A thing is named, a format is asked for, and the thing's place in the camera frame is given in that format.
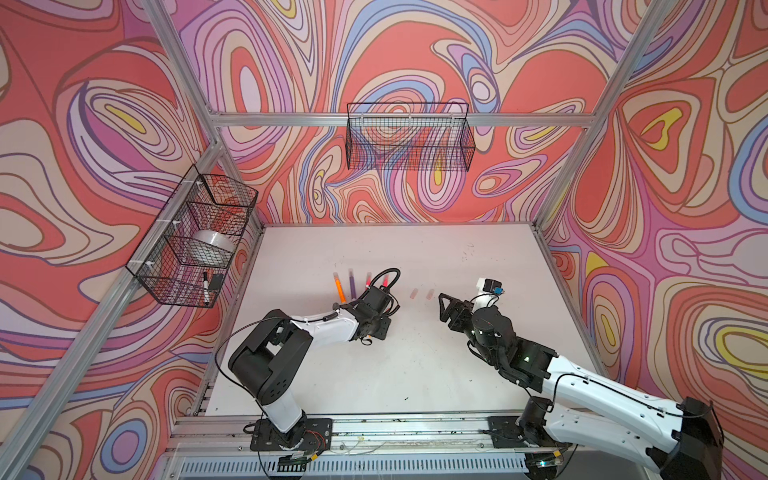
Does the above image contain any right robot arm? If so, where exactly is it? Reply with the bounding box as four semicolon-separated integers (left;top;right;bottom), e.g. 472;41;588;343
438;291;724;479

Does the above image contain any purple highlighter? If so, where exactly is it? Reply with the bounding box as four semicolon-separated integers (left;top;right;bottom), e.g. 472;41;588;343
348;269;358;300

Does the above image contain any white tape roll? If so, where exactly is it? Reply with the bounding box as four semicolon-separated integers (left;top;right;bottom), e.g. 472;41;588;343
192;230;235;254

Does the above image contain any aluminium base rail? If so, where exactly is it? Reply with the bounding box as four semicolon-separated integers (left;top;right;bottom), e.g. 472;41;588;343
173;410;649;457

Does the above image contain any back black wire basket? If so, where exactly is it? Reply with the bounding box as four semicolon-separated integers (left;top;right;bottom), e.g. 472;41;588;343
345;100;476;172

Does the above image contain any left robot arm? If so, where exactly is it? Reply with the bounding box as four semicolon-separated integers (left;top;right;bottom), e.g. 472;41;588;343
214;284;399;455

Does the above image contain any black wire basket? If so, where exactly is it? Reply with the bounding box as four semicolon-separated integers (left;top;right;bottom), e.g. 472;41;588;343
126;166;258;308
345;100;476;172

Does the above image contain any black marker in basket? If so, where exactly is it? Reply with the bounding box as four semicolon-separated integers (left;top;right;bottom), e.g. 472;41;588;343
202;271;211;306

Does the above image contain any orange highlighter top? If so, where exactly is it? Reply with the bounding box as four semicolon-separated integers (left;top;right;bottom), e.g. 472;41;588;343
333;272;347;304

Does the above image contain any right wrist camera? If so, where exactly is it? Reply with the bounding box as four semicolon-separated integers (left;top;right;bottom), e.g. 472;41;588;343
476;277;504;297

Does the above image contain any left black wire basket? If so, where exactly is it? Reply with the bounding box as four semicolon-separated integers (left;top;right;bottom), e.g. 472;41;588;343
126;166;258;308

